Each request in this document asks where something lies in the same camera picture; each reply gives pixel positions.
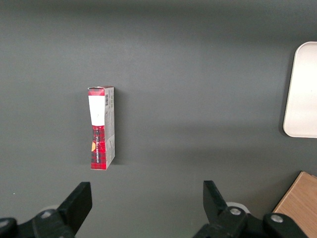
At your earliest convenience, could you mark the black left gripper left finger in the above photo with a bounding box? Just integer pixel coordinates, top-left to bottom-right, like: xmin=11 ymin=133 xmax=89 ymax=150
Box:
xmin=0 ymin=181 xmax=93 ymax=238

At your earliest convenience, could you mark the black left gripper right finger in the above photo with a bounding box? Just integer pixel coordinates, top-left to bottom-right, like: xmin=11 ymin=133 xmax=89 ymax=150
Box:
xmin=192 ymin=180 xmax=309 ymax=238

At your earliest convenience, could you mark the white plastic tray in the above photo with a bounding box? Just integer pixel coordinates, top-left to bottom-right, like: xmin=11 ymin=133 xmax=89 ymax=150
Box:
xmin=282 ymin=41 xmax=317 ymax=138

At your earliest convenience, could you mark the light wooden board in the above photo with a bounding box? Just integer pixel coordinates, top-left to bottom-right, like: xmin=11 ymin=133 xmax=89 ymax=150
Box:
xmin=272 ymin=171 xmax=317 ymax=238

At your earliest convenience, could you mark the red plaid cardboard box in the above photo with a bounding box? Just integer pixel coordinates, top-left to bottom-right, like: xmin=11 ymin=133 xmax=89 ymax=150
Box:
xmin=87 ymin=85 xmax=116 ymax=171

